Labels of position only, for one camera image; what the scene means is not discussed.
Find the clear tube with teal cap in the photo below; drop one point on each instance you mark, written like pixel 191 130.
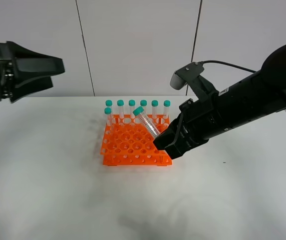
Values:
pixel 146 122

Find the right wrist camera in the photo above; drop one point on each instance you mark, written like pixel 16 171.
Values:
pixel 185 75

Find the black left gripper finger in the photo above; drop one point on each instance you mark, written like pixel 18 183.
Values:
pixel 30 66
pixel 31 88

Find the racked tube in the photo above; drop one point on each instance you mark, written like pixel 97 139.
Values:
pixel 120 104
pixel 143 104
pixel 166 105
pixel 132 108
pixel 154 104
pixel 109 103

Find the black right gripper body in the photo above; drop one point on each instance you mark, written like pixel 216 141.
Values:
pixel 198 122

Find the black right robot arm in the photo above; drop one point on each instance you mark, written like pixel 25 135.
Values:
pixel 259 94

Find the racked tube far right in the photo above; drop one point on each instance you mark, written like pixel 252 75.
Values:
pixel 166 105

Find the orange test tube rack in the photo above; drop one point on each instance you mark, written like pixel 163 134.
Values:
pixel 127 143

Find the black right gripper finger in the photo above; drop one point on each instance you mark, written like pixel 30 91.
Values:
pixel 177 149
pixel 171 135

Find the racked tube second row left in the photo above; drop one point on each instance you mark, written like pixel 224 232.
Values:
pixel 108 114

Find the racked tube back left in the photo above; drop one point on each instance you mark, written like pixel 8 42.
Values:
pixel 109 103

